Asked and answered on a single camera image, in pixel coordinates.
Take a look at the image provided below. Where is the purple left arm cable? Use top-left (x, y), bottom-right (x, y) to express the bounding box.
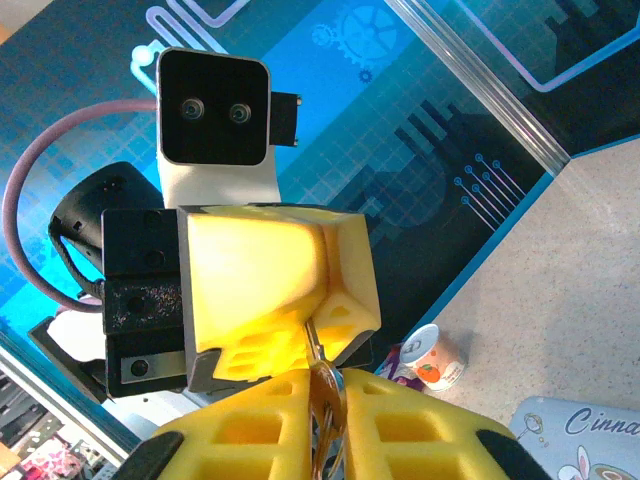
top-left (2, 98), bottom-right (162, 314)

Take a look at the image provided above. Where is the aluminium frame post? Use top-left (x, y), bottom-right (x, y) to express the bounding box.
top-left (387, 0), bottom-right (572, 175)
top-left (0, 319), bottom-right (132, 469)

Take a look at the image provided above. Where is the small metal key with ring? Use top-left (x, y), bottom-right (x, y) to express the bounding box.
top-left (303, 319), bottom-right (347, 480)

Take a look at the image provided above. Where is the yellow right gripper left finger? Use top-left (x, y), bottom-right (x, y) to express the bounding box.
top-left (127, 368), bottom-right (314, 480)

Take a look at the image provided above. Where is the cartoon bunny tin box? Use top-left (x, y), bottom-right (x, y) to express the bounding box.
top-left (508, 396), bottom-right (640, 480)

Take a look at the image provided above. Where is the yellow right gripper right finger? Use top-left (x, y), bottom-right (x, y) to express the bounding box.
top-left (343, 369), bottom-right (554, 480)

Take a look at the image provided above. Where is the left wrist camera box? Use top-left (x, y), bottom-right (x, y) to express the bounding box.
top-left (155, 47), bottom-right (304, 210)

